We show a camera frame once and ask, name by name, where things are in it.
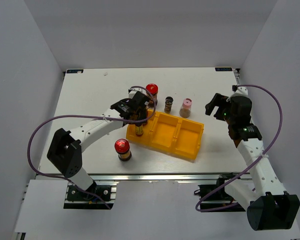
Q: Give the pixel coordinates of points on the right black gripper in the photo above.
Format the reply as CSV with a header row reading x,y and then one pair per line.
x,y
218,100

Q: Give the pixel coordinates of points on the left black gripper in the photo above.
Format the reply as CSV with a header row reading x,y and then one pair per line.
x,y
143,114

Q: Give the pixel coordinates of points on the yellow-cap green-label sauce bottle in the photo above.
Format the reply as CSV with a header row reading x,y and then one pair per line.
x,y
145,121

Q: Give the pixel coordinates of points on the small yellow-label oil bottle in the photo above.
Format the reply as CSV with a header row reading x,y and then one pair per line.
x,y
139,130

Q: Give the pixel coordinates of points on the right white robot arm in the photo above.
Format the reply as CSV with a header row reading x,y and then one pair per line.
x,y
269,206

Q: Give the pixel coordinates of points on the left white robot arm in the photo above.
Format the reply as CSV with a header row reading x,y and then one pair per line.
x,y
67,146

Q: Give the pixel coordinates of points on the rear red-lid sauce jar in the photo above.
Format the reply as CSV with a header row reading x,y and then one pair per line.
x,y
152,94

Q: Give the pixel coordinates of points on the red-lid sauce jar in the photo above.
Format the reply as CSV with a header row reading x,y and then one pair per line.
x,y
152,94
122,147

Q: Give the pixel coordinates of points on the right blue table label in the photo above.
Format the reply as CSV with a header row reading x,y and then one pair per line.
x,y
223,69

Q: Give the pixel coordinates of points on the blue table label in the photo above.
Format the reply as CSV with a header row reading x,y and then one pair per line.
x,y
223,69
74,71

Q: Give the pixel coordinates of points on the black-cap spice jar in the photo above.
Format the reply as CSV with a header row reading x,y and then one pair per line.
x,y
168,104

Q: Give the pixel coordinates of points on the pink-cap spice shaker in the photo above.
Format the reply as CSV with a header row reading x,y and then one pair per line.
x,y
185,109

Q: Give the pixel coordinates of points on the front red-lid sauce jar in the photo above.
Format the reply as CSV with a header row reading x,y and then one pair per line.
x,y
122,147

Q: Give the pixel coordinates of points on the yellow three-compartment bin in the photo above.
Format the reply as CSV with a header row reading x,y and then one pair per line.
x,y
171,135

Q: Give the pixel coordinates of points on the left blue table label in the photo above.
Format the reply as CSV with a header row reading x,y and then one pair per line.
x,y
74,71

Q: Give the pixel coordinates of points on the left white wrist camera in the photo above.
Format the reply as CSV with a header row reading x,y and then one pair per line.
x,y
133,91

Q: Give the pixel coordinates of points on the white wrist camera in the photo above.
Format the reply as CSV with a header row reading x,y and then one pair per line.
x,y
240,91
133,91

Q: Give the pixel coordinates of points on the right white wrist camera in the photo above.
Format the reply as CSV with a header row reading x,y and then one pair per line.
x,y
240,91

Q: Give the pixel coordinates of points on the aluminium table rail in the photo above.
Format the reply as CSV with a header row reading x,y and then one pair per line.
x,y
158,177

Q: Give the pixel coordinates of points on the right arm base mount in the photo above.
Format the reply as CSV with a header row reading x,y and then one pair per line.
x,y
219,201

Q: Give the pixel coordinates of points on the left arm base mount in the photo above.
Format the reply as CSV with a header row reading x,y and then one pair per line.
x,y
103,197

